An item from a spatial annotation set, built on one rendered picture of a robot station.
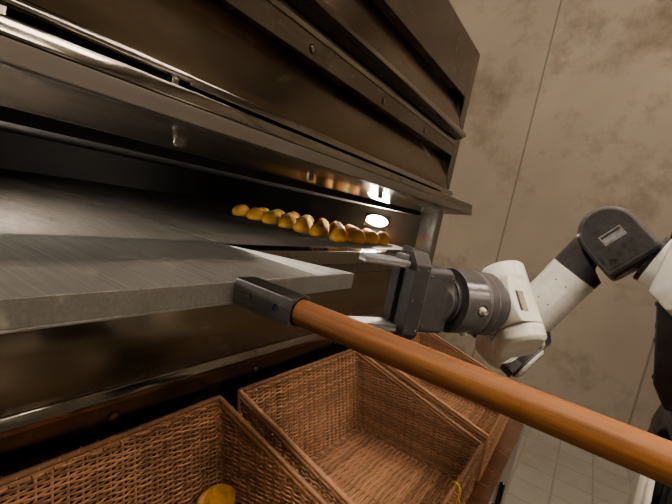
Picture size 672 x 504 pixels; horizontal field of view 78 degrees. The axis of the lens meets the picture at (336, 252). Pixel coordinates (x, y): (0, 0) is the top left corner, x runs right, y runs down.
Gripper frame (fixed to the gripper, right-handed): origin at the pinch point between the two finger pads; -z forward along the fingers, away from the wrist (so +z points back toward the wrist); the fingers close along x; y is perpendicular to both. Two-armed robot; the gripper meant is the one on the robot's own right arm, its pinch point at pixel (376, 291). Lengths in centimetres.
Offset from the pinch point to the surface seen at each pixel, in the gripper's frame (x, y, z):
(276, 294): -1.4, 1.0, -13.1
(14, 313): -2.9, 8.4, -34.9
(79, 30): 23.2, -13.3, -37.2
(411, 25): 68, -78, 37
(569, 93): 132, -214, 259
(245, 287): -1.9, -2.8, -15.8
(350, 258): -7, -73, 30
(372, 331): -1.7, 10.3, -5.5
